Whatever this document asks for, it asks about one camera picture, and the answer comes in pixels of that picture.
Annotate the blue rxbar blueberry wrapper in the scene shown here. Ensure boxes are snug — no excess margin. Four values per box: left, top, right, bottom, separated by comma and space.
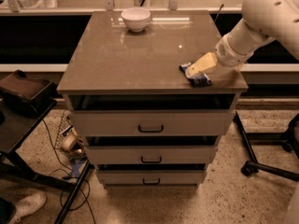
179, 62, 212, 87

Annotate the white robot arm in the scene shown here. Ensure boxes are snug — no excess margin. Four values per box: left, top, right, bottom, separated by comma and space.
185, 0, 299, 78

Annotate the black chair base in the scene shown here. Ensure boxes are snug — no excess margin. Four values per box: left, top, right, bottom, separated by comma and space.
234, 113, 299, 182

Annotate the dark brown bag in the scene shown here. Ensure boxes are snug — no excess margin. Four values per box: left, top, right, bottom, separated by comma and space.
0, 70, 54, 117

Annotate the bottom drawer with black handle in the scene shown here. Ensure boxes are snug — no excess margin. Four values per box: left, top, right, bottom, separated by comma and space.
96, 171, 206, 186

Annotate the grey drawer cabinet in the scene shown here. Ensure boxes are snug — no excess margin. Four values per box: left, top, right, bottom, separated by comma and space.
56, 10, 249, 189

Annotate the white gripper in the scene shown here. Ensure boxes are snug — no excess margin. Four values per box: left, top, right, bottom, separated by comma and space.
185, 35, 253, 78

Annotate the white sneaker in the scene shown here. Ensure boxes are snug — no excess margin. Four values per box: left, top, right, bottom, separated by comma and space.
8, 192, 47, 224

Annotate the white ceramic bowl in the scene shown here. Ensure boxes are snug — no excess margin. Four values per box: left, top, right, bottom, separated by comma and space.
121, 7, 150, 32

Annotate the roll of tape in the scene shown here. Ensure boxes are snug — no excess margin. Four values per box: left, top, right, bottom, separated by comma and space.
61, 133, 78, 151

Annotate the middle drawer with black handle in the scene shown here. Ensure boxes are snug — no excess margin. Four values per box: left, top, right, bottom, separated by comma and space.
85, 146, 217, 164

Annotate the top drawer with black handle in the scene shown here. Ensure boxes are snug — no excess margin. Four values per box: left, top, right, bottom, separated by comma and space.
69, 111, 235, 137

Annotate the black side table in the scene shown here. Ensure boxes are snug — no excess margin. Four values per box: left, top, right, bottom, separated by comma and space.
0, 99, 92, 224

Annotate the drawer with black handle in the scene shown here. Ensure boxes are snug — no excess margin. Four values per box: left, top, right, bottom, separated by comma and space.
69, 111, 235, 137
85, 146, 217, 164
96, 171, 206, 186

